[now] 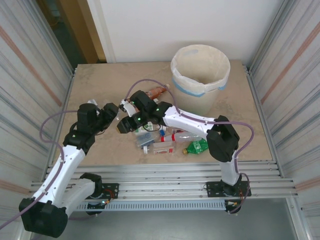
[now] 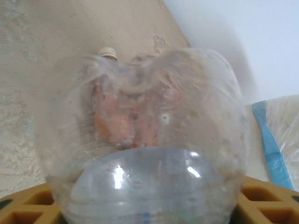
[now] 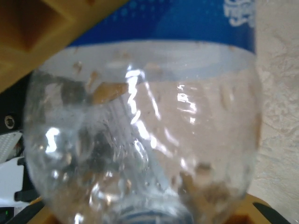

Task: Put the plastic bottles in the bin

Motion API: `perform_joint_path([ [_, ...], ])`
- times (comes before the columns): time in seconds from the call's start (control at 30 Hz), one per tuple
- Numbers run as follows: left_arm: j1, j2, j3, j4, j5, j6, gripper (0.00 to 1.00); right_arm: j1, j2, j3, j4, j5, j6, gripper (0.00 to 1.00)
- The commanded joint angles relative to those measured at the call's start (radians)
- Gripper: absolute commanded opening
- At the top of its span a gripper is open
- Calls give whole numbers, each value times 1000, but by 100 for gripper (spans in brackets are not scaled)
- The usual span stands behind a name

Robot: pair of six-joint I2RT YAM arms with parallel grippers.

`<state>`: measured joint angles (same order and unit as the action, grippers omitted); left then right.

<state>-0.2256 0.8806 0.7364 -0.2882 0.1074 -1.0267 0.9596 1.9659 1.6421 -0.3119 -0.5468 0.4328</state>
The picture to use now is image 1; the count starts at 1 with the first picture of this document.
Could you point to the white plastic bin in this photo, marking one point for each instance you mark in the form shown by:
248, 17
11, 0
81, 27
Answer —
192, 105

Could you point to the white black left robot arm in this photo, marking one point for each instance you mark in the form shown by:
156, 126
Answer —
63, 167

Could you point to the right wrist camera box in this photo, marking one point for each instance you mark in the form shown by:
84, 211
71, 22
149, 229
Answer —
128, 107

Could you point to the red label bottle white cap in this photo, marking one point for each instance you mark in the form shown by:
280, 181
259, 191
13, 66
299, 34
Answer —
163, 150

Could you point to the clear bottle red cap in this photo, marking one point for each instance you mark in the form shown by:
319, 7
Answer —
180, 137

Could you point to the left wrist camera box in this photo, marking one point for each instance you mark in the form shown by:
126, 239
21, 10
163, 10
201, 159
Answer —
92, 102

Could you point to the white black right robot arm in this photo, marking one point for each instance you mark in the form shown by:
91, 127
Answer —
190, 122

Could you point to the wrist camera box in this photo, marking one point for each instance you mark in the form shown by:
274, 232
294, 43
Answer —
128, 107
92, 102

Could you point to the grape label bottle white cap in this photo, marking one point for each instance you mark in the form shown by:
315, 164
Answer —
177, 130

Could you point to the green bottle yellow cap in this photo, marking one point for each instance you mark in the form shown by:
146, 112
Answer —
197, 147

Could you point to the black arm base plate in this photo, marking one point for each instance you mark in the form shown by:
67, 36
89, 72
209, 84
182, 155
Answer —
215, 187
111, 190

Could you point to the translucent white bin liner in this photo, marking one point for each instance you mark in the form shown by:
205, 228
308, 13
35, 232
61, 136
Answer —
200, 65

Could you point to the brown label coffee bottle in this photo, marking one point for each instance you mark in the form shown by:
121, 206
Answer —
160, 91

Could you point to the aluminium rail frame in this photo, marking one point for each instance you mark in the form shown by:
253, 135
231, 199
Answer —
162, 175

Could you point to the lime label bottle white cap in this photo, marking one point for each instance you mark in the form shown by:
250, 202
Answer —
140, 130

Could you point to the wooden door frame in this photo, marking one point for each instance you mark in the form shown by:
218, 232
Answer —
90, 30

